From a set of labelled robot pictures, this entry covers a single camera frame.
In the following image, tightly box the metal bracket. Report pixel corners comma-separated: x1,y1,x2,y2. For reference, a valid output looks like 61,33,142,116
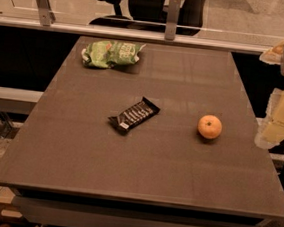
35,0,56,26
164,0,181,41

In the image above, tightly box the grey table frame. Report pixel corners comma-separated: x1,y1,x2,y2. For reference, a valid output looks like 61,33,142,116
9,187,274,227

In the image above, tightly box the glass barrier panel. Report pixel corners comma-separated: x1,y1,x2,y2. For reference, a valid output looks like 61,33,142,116
0,0,284,45

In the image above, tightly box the green jalapeno chip bag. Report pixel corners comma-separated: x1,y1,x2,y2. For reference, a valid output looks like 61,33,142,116
81,40,145,69

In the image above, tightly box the black candy bar wrapper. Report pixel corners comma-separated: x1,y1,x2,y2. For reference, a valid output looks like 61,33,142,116
108,98,160,134

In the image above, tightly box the orange fruit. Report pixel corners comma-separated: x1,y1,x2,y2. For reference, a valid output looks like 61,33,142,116
197,115,222,139

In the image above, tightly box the black office chair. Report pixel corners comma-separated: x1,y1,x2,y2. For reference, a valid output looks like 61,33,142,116
89,0,206,36

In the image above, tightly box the middle metal bracket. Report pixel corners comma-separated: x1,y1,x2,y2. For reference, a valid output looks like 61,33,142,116
164,0,181,41

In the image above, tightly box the left metal bracket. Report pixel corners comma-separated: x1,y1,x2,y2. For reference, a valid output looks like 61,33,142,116
35,0,56,26

